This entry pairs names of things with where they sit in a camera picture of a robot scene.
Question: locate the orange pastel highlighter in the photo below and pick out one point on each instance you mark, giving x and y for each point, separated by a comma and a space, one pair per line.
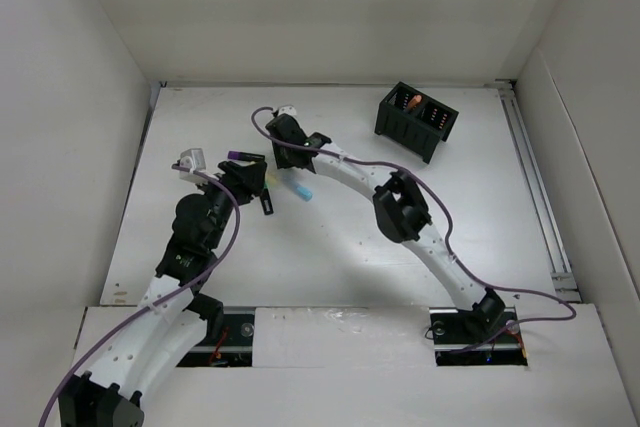
413, 103

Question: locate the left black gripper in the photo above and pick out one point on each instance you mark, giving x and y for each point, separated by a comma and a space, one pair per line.
242, 182

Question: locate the black green-capped highlighter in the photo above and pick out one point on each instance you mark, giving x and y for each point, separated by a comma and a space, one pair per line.
266, 202

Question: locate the aluminium side rail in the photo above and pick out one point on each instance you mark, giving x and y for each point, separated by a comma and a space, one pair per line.
559, 265

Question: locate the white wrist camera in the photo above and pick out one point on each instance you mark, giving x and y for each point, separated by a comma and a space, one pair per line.
191, 167
287, 110

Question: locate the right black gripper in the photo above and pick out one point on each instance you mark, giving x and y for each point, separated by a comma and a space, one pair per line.
282, 161

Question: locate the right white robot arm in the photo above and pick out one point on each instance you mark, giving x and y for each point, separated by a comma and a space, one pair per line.
401, 212

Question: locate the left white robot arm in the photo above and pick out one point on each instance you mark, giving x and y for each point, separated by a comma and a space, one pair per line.
129, 364

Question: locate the blue pastel highlighter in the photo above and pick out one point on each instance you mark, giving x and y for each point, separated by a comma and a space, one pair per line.
297, 188

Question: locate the yellow pastel highlighter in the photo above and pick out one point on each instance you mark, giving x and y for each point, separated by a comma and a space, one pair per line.
273, 179

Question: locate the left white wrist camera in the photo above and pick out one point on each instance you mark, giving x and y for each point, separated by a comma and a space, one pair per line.
191, 167

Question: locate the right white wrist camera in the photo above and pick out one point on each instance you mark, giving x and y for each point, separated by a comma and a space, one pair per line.
287, 110

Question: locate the black purple-capped marker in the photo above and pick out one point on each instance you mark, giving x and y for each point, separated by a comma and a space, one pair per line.
245, 156

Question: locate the black two-compartment organizer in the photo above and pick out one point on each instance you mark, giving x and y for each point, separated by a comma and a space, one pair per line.
421, 130

